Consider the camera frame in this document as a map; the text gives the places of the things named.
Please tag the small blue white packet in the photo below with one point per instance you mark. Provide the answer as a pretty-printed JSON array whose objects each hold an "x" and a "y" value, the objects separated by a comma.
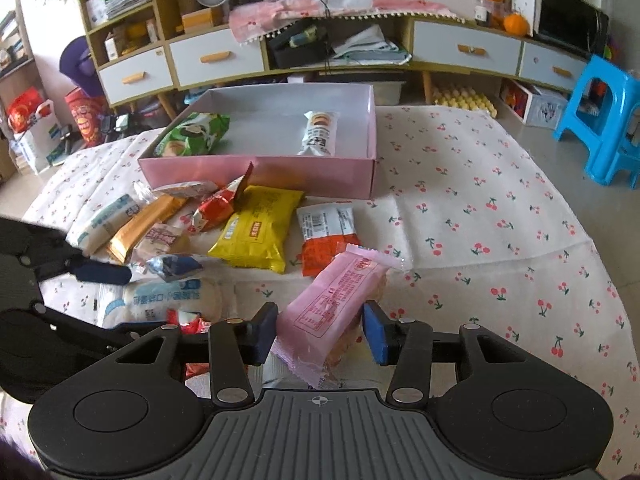
[{"x": 170, "y": 266}]

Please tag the pile of loose papers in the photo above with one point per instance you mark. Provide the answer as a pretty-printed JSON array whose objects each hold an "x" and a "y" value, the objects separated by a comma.
[{"x": 370, "y": 42}]

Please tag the yellow cardboard box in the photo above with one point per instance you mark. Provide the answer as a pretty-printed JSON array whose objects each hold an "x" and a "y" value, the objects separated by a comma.
[{"x": 200, "y": 19}]

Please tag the wooden cabinet with drawers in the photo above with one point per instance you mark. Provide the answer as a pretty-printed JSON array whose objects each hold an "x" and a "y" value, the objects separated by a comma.
[{"x": 215, "y": 55}]

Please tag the black camera gimbal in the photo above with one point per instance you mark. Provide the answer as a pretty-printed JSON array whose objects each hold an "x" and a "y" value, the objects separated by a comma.
[{"x": 117, "y": 122}]

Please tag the blue plastic stool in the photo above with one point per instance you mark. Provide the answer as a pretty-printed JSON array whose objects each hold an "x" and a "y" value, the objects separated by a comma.
[{"x": 595, "y": 105}]

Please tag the white blue bread packet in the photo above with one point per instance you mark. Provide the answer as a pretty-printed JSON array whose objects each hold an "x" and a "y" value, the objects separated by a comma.
[
  {"x": 170, "y": 300},
  {"x": 105, "y": 222}
]

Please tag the pink cherry cloth with tassels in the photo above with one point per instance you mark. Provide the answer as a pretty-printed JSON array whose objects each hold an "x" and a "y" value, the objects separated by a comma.
[{"x": 350, "y": 6}]

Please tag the small white box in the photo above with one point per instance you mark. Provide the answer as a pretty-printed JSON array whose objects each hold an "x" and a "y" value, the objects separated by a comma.
[{"x": 111, "y": 46}]

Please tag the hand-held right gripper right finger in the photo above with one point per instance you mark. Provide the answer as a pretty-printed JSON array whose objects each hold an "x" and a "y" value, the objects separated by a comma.
[{"x": 376, "y": 334}]

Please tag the clear cracker packet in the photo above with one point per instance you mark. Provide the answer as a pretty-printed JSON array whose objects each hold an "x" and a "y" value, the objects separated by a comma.
[{"x": 160, "y": 240}]

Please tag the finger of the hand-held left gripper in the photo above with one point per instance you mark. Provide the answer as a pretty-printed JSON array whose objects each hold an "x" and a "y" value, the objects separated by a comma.
[
  {"x": 90, "y": 332},
  {"x": 102, "y": 273}
]

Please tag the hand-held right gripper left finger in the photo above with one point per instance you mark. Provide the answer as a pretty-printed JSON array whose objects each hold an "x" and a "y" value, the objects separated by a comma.
[{"x": 265, "y": 334}]

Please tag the red patterned bag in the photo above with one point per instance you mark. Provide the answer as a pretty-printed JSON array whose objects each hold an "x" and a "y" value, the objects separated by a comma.
[{"x": 82, "y": 115}]

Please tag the white black-print snack packet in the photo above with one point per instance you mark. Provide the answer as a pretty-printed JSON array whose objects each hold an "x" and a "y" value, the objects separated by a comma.
[{"x": 317, "y": 132}]

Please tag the golden wafer packet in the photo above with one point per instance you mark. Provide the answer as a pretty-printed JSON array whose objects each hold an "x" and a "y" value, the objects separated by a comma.
[{"x": 140, "y": 230}]

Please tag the purple chair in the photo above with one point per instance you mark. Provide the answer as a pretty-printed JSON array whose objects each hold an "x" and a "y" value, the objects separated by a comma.
[{"x": 80, "y": 62}]

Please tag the pink snack packet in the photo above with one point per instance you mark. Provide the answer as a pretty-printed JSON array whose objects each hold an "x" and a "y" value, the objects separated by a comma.
[{"x": 325, "y": 305}]

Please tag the red gift bag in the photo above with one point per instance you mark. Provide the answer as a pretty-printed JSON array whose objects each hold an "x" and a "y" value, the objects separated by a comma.
[{"x": 25, "y": 110}]

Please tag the black storage box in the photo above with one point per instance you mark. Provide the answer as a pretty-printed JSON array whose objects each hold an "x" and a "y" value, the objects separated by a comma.
[{"x": 295, "y": 49}]

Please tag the yellow snack packet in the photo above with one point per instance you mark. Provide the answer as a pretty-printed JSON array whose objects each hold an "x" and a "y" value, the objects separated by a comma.
[{"x": 257, "y": 225}]

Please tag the green chip bag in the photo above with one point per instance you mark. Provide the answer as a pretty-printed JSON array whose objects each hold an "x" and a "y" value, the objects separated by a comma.
[{"x": 192, "y": 135}]

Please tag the white paper bag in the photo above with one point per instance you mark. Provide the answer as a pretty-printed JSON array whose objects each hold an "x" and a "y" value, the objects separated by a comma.
[{"x": 37, "y": 147}]

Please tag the orange white barcode packet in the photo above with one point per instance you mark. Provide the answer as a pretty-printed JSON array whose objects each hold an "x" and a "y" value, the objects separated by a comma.
[{"x": 325, "y": 237}]

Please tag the pink cardboard box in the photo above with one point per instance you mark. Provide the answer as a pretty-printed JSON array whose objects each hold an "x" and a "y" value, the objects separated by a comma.
[{"x": 280, "y": 175}]

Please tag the black microwave oven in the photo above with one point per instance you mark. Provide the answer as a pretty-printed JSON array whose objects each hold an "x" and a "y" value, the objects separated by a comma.
[{"x": 570, "y": 20}]

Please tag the blue-lidded clear bin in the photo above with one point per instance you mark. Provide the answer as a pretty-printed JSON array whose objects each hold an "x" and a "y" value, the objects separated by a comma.
[{"x": 195, "y": 97}]

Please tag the wooden bookshelf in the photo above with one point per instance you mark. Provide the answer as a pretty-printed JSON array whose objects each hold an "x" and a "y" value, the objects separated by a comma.
[{"x": 15, "y": 45}]

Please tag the white printed carton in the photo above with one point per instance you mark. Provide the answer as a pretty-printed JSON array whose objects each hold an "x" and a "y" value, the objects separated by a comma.
[{"x": 545, "y": 107}]

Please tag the yellow egg tray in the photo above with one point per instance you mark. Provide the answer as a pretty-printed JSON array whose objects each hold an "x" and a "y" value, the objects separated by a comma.
[{"x": 462, "y": 99}]

